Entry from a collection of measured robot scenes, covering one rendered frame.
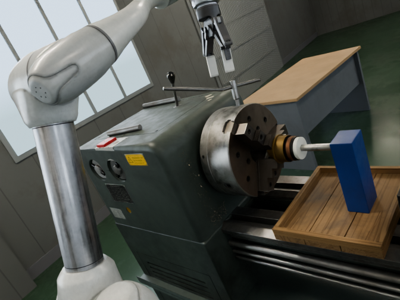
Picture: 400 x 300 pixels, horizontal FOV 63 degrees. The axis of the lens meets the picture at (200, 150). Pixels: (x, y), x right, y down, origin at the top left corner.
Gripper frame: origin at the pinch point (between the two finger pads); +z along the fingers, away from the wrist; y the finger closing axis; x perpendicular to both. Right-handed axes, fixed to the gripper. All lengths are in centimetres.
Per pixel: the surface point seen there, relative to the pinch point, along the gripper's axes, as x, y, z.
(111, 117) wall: -24, -309, 14
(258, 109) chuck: 9.4, 1.9, 15.2
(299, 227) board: 5, 21, 50
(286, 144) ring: 8.6, 16.6, 25.9
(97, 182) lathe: -49, -44, 33
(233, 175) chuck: -8.2, 10.8, 31.7
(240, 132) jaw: -2.8, 10.9, 19.4
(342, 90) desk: 194, -172, 41
